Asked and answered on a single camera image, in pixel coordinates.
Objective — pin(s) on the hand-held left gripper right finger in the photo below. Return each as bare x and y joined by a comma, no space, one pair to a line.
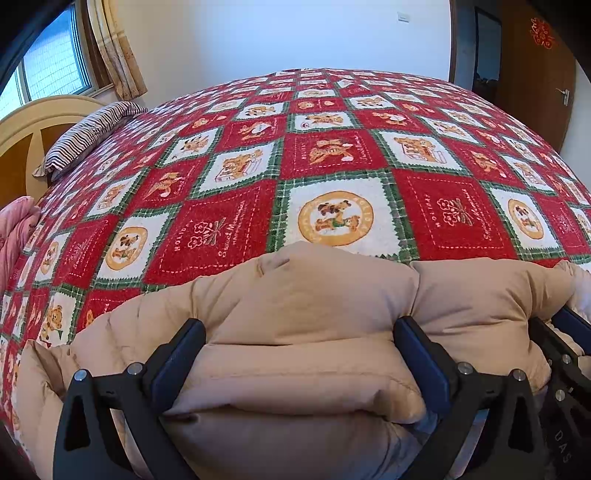
422,364

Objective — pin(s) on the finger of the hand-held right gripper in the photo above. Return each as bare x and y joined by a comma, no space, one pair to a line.
554,346
575,323

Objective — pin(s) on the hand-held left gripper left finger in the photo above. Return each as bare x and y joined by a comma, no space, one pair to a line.
180,364

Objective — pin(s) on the light quilted puffer jacket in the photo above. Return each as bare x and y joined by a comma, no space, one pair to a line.
300,323

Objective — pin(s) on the folded pink floral quilt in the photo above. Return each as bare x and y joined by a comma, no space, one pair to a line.
16,230

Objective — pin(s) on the brown wooden door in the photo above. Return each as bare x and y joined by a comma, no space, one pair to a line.
531,101

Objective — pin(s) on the red printed checked blanket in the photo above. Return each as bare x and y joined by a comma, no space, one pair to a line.
323,152

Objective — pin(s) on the striped pillow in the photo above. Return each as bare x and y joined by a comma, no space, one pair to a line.
87,134

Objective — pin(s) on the cream and wood headboard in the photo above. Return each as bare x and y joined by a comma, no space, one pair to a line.
18,138

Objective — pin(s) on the red paper door decoration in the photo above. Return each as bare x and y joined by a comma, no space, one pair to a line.
542,32

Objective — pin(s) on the narrow beige floral curtain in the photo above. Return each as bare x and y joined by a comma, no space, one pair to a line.
120,60

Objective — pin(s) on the window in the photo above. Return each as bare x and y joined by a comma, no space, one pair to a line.
55,60

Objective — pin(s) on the brown door frame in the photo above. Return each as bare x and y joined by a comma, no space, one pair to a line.
452,46

